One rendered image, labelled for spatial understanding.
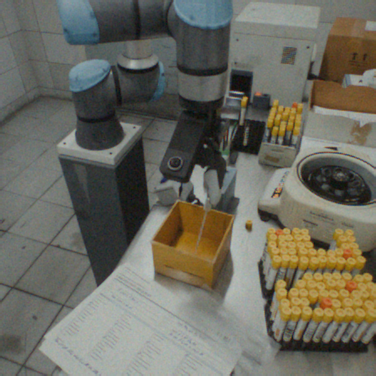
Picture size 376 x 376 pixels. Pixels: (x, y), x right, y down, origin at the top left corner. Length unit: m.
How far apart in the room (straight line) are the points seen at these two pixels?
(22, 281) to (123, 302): 1.32
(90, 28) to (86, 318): 0.49
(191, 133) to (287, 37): 0.81
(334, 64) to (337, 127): 0.67
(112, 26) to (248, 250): 0.53
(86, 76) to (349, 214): 0.72
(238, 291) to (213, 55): 0.46
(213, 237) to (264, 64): 0.73
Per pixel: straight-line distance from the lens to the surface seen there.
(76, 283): 1.89
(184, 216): 0.78
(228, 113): 1.23
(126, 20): 0.55
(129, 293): 0.72
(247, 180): 0.99
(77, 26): 0.55
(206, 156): 0.57
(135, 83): 1.02
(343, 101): 1.30
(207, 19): 0.48
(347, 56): 1.69
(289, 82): 1.34
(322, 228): 0.81
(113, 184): 1.09
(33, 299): 1.90
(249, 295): 0.73
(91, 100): 1.02
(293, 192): 0.79
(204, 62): 0.49
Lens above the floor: 1.48
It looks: 41 degrees down
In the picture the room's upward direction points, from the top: straight up
